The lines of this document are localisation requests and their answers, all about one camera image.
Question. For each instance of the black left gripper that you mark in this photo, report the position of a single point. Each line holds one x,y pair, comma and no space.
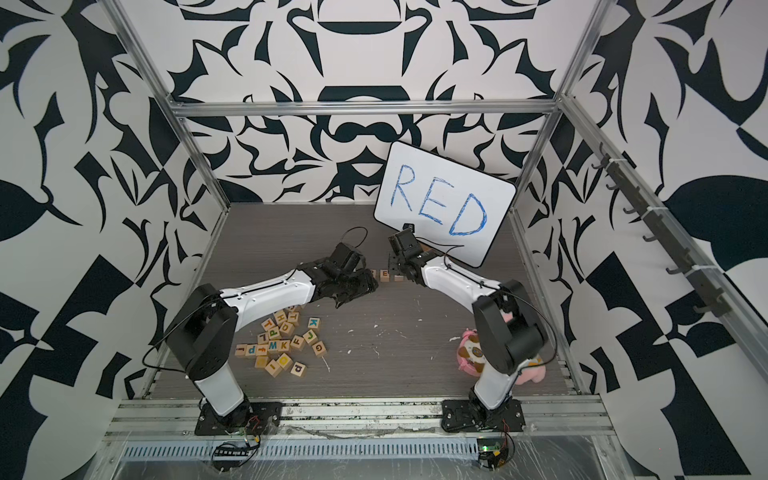
368,283

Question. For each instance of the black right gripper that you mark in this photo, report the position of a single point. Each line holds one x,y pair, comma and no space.
392,262

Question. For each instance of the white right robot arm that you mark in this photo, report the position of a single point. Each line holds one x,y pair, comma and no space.
511,331

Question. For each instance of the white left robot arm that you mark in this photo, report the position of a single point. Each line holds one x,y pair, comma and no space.
202,333

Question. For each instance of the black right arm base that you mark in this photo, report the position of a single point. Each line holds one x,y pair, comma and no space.
472,416

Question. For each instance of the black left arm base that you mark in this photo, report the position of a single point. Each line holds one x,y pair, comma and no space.
254,419

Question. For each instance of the white whiteboard reading RED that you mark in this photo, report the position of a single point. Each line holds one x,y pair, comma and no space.
449,204

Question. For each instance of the wooden block letter G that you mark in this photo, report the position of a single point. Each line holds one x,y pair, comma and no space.
319,349

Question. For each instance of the wooden block letter F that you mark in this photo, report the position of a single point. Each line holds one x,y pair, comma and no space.
297,343

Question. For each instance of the wooden block letter I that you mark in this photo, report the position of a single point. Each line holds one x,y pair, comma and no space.
273,368

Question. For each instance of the wooden block blue P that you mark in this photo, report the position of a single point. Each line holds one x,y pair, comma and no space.
298,369

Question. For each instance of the pink plush pig toy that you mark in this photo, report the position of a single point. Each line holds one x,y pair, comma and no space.
531,370

